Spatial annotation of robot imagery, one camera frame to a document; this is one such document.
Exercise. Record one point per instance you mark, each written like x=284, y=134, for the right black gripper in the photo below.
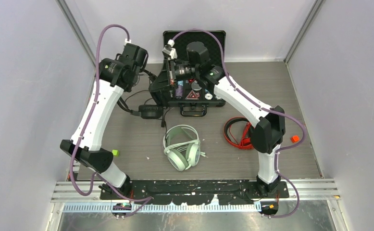
x=163, y=83

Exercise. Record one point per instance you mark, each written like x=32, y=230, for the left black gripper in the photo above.
x=129, y=88

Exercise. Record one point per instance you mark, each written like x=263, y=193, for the blue black headphones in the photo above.
x=150, y=111

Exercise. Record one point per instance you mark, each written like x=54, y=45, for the mint green headphones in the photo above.
x=183, y=155

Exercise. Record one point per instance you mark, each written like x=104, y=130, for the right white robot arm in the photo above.
x=267, y=123

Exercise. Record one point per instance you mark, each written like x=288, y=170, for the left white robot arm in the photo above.
x=85, y=144

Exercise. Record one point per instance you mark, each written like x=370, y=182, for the black poker chip case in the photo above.
x=188, y=96

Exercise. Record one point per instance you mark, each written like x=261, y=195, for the green cube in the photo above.
x=115, y=152

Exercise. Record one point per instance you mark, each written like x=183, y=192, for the orange cube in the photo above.
x=295, y=139

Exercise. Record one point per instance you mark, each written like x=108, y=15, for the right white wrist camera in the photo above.
x=168, y=51

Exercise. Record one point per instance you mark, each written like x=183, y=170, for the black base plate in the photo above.
x=200, y=192

